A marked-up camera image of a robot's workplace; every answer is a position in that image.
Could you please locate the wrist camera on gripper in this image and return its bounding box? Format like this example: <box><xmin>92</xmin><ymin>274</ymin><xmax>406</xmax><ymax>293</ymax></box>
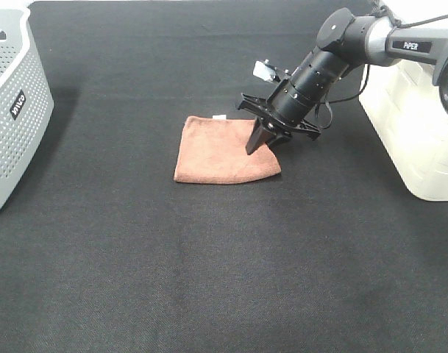
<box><xmin>252</xmin><ymin>60</ymin><xmax>291</xmax><ymax>84</ymax></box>

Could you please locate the black fabric table mat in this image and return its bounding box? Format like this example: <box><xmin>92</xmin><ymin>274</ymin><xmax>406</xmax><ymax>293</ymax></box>
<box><xmin>0</xmin><ymin>1</ymin><xmax>448</xmax><ymax>352</ymax></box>

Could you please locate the grey perforated laundry basket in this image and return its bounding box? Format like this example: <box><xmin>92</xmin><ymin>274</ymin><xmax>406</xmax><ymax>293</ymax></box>
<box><xmin>0</xmin><ymin>5</ymin><xmax>54</xmax><ymax>209</ymax></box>

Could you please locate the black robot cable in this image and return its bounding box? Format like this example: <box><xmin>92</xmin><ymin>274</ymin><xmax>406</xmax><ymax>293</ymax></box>
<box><xmin>313</xmin><ymin>64</ymin><xmax>370</xmax><ymax>130</ymax></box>

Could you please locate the white plastic storage box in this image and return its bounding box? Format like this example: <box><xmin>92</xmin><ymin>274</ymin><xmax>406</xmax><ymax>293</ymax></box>
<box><xmin>359</xmin><ymin>1</ymin><xmax>448</xmax><ymax>202</ymax></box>

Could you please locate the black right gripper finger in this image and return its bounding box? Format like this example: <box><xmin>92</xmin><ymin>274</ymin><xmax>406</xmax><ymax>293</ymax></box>
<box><xmin>269</xmin><ymin>132</ymin><xmax>292</xmax><ymax>148</ymax></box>
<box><xmin>245</xmin><ymin>118</ymin><xmax>271</xmax><ymax>155</ymax></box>

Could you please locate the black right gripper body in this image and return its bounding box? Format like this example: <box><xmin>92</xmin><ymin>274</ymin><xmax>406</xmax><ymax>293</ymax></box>
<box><xmin>237</xmin><ymin>93</ymin><xmax>321</xmax><ymax>140</ymax></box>

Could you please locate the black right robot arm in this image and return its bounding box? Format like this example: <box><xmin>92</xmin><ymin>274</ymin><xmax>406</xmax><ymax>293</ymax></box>
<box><xmin>238</xmin><ymin>6</ymin><xmax>448</xmax><ymax>154</ymax></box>

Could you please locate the brown towel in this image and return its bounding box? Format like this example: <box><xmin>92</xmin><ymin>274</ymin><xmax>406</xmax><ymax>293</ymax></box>
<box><xmin>174</xmin><ymin>115</ymin><xmax>281</xmax><ymax>185</ymax></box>

